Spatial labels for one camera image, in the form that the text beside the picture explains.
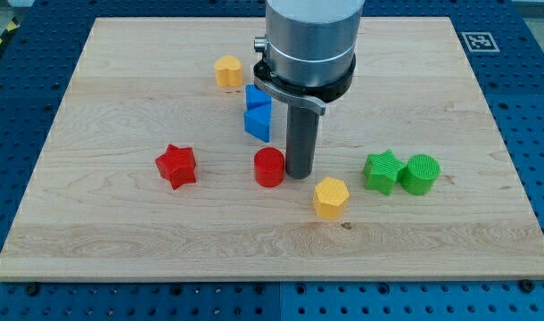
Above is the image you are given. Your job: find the green star block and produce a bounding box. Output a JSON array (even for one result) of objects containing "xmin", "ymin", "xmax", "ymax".
[{"xmin": 363, "ymin": 150, "xmax": 407, "ymax": 196}]

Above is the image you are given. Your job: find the red cylinder block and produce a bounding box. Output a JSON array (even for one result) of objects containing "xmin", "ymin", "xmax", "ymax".
[{"xmin": 253, "ymin": 147, "xmax": 284, "ymax": 187}]

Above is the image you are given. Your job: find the red star block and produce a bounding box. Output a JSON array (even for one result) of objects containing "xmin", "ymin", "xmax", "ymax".
[{"xmin": 155, "ymin": 144, "xmax": 196, "ymax": 190}]

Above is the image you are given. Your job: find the blue triangle block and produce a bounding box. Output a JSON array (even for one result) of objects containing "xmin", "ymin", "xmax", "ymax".
[{"xmin": 243, "ymin": 105, "xmax": 271, "ymax": 143}]

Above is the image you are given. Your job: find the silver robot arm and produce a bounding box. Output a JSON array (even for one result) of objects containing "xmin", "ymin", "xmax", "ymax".
[{"xmin": 253, "ymin": 0, "xmax": 365, "ymax": 179}]

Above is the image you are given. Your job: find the yellow heart block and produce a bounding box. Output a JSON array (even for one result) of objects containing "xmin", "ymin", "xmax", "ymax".
[{"xmin": 214, "ymin": 55, "xmax": 243, "ymax": 87}]

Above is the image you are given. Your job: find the blue cube block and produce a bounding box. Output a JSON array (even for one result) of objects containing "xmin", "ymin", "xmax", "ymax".
[{"xmin": 244, "ymin": 84, "xmax": 271, "ymax": 111}]

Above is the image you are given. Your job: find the wooden board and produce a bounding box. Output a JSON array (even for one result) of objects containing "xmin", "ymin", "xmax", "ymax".
[{"xmin": 0, "ymin": 17, "xmax": 544, "ymax": 282}]

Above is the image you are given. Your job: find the yellow hexagon block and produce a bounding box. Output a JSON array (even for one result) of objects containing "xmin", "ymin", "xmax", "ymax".
[{"xmin": 312, "ymin": 177, "xmax": 350, "ymax": 220}]

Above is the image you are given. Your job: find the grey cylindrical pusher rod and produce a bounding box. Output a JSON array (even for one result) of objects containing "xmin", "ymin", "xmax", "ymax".
[{"xmin": 285, "ymin": 105, "xmax": 319, "ymax": 179}]

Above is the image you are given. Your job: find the white fiducial marker tag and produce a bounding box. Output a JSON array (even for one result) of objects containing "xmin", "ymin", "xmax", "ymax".
[{"xmin": 462, "ymin": 31, "xmax": 499, "ymax": 53}]

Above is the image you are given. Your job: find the green cylinder block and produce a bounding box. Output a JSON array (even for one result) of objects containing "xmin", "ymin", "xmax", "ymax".
[{"xmin": 400, "ymin": 154, "xmax": 441, "ymax": 195}]

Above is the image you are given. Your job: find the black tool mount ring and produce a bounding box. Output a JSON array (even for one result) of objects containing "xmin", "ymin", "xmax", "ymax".
[{"xmin": 253, "ymin": 54, "xmax": 356, "ymax": 116}]

